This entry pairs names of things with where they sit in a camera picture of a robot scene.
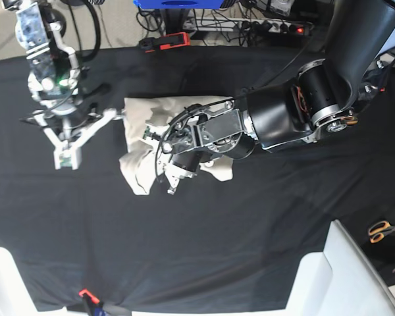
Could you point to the orange handled scissors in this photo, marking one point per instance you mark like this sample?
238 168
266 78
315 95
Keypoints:
379 231

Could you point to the orange black clamp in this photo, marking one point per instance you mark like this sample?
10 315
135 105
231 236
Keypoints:
166 42

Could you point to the orange clamp bottom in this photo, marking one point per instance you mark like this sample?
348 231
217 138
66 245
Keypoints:
90 302

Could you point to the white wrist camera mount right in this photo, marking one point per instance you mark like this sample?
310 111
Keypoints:
68 144

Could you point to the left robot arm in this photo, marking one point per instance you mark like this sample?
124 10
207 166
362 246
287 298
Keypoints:
324 97

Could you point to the black table cloth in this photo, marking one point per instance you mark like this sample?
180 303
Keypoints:
212 246

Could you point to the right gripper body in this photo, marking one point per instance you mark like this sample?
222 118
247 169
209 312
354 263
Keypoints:
75 109

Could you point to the white T-shirt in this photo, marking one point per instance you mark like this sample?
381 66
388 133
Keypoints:
145 145

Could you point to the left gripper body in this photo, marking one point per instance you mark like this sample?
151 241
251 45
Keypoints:
175 167

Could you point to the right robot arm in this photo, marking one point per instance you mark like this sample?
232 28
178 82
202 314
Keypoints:
56 74

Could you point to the blue box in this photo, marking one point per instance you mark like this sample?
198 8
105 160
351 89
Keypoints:
178 4

